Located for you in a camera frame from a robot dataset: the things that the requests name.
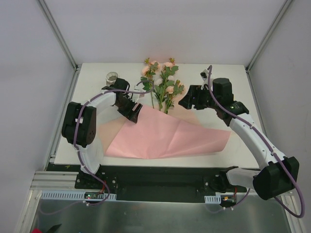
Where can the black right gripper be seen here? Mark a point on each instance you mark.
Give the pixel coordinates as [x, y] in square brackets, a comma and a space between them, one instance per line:
[193, 97]

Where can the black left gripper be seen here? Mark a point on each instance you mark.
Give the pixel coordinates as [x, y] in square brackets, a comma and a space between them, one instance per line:
[129, 108]

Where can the pink wrapping paper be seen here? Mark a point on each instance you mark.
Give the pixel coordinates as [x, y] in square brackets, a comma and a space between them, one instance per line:
[157, 135]

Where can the peach wrapping paper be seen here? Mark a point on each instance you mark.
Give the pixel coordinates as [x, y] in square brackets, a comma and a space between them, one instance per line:
[108, 131]

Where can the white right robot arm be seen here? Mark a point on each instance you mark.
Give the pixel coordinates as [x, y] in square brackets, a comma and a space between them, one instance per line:
[277, 173]

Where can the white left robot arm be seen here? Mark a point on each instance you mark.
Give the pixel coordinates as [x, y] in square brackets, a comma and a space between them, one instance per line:
[80, 122]

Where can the white ribbed ceramic vase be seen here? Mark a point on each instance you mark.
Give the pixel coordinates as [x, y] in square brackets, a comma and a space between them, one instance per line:
[111, 78]

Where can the peach artificial flower bunch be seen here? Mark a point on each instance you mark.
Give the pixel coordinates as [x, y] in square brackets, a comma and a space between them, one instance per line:
[160, 78]

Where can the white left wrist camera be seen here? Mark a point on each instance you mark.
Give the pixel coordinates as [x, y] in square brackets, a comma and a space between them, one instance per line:
[138, 92]

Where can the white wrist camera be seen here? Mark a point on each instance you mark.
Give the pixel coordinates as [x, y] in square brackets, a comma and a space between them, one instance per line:
[138, 92]
[204, 74]

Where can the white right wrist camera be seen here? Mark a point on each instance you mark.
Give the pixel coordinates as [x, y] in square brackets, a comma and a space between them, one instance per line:
[204, 74]

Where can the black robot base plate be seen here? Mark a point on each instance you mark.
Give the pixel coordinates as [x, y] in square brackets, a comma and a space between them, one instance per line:
[142, 183]

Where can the left aluminium frame post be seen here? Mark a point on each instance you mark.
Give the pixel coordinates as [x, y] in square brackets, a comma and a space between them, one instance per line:
[57, 33]

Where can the aluminium frame post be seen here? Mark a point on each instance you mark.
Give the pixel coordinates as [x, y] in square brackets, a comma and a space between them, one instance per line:
[57, 33]
[275, 23]

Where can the right white cable duct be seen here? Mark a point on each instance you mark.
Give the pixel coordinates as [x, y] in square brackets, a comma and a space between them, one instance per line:
[213, 199]

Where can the white cable duct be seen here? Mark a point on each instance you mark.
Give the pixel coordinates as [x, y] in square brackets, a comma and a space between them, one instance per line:
[76, 195]
[213, 199]

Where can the aluminium front rail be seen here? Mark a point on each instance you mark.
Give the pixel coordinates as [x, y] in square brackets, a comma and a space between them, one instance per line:
[53, 180]

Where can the left white cable duct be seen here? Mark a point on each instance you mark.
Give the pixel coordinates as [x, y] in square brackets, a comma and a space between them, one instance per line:
[76, 195]

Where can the right aluminium frame post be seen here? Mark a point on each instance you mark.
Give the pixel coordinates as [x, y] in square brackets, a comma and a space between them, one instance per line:
[275, 23]

